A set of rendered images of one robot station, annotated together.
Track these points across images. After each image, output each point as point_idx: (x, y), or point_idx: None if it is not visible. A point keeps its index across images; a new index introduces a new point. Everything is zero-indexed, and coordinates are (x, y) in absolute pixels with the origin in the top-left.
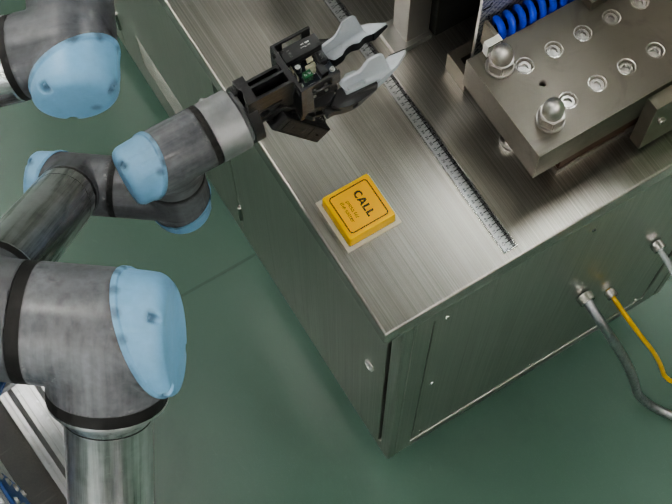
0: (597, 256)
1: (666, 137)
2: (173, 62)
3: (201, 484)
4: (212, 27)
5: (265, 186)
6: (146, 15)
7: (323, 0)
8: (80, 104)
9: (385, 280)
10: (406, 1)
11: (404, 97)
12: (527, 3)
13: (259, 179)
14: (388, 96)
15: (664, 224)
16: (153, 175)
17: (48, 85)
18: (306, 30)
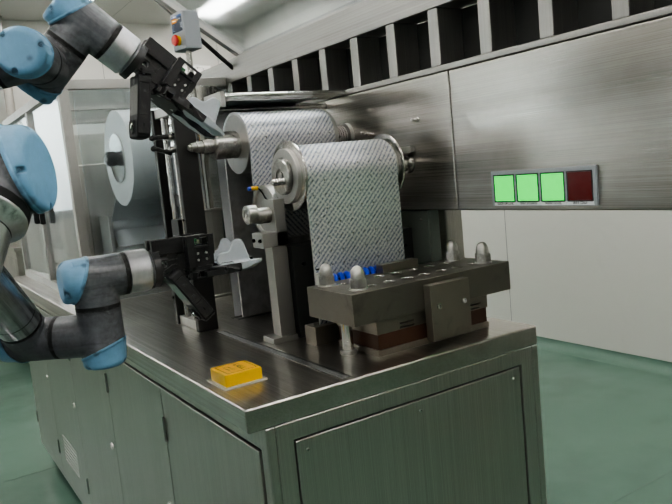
0: (445, 485)
1: (454, 342)
2: (150, 486)
3: None
4: (160, 350)
5: (194, 497)
6: (138, 464)
7: (233, 338)
8: (20, 52)
9: (250, 395)
10: (275, 294)
11: (278, 351)
12: (344, 271)
13: (191, 499)
14: (267, 352)
15: (499, 486)
16: (78, 266)
17: (3, 31)
18: (197, 233)
